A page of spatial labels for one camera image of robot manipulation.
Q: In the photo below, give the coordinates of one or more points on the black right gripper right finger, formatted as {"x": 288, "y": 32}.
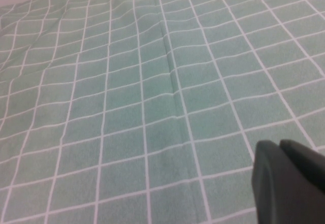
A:
{"x": 304, "y": 163}

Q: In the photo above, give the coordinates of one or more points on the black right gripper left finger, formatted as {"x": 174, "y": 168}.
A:
{"x": 274, "y": 188}

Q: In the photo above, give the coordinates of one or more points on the green white checked tablecloth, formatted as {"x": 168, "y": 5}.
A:
{"x": 127, "y": 94}

